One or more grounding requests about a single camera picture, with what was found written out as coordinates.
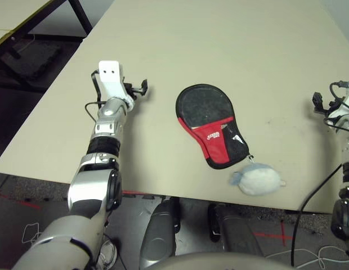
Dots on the beige side table black frame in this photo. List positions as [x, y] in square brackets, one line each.
[17, 14]

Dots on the silver robot torso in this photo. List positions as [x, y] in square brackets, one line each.
[230, 263]

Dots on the robot leg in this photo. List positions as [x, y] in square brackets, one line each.
[236, 236]
[159, 233]

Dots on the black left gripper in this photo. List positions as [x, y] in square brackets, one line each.
[132, 89]

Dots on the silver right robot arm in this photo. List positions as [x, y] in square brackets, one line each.
[347, 146]

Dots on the robot left leg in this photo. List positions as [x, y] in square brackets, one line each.
[159, 233]

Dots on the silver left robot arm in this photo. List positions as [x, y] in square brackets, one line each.
[90, 185]

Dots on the dark floor mat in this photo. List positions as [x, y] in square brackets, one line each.
[33, 62]

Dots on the black red paddle case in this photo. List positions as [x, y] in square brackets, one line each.
[214, 146]

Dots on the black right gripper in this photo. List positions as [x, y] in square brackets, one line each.
[333, 104]

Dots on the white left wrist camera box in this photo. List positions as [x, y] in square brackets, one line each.
[109, 76]

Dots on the robot right leg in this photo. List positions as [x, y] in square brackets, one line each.
[236, 236]

